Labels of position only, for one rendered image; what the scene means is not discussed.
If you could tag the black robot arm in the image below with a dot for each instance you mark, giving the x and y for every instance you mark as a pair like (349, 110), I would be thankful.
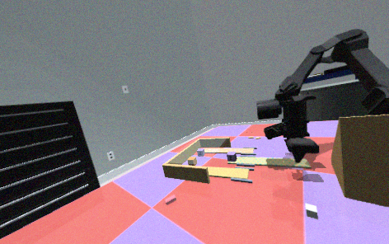
(350, 47)

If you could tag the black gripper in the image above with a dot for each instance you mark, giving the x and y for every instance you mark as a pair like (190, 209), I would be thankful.
(296, 141)

